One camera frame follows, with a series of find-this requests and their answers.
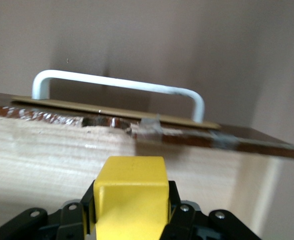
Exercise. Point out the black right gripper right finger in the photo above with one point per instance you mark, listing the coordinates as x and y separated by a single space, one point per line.
184 220

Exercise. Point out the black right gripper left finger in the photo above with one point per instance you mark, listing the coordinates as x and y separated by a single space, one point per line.
72 217

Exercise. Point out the yellow block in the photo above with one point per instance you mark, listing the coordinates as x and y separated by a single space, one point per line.
131 200

